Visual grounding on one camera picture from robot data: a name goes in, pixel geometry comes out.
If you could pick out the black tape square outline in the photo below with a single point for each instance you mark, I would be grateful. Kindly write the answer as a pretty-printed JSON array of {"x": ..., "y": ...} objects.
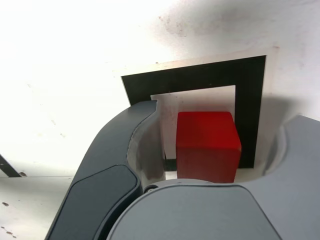
[{"x": 200, "y": 75}]

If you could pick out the red cube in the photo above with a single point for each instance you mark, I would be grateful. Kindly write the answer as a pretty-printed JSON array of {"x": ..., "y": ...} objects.
[{"x": 207, "y": 147}]

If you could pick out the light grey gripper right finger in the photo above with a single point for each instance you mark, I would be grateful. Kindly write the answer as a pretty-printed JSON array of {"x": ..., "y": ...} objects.
[{"x": 200, "y": 215}]

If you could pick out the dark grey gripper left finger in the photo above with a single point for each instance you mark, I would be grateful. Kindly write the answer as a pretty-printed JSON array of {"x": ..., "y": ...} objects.
[{"x": 105, "y": 155}]

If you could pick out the black tape strip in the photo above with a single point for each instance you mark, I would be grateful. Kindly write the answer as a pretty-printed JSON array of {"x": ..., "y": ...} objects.
[{"x": 10, "y": 170}]

